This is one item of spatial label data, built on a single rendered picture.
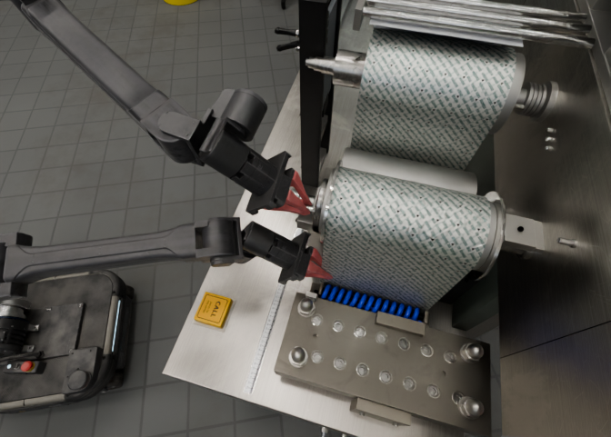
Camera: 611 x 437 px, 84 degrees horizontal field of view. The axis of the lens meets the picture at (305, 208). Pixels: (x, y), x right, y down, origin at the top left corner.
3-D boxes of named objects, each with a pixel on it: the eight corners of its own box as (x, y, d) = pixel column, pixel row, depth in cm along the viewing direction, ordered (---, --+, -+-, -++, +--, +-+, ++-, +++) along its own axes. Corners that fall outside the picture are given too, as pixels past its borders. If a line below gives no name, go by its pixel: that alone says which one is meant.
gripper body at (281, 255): (285, 286, 69) (252, 272, 67) (298, 243, 74) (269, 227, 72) (299, 281, 64) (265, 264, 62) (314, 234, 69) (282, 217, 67)
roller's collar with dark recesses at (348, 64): (338, 71, 70) (341, 42, 65) (366, 76, 69) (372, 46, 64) (331, 91, 67) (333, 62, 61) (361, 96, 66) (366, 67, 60)
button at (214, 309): (207, 293, 86) (205, 291, 84) (233, 301, 85) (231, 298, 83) (195, 321, 83) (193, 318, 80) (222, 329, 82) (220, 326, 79)
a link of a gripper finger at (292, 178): (290, 233, 60) (248, 209, 55) (299, 200, 64) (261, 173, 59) (317, 227, 56) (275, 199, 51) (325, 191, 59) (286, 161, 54)
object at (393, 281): (320, 281, 76) (324, 243, 60) (426, 309, 73) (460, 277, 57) (319, 283, 76) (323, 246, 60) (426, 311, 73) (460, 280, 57)
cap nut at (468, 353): (459, 341, 68) (469, 336, 64) (478, 346, 67) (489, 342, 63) (459, 360, 66) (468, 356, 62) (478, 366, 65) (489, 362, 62)
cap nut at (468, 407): (458, 393, 63) (468, 392, 59) (478, 400, 62) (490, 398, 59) (457, 416, 61) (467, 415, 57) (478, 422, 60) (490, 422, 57)
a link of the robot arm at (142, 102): (35, 31, 64) (-16, -27, 53) (63, 14, 65) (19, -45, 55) (186, 176, 55) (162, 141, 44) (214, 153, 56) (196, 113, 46)
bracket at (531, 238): (498, 217, 55) (505, 211, 53) (537, 226, 54) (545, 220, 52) (499, 244, 52) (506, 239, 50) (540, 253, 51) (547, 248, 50)
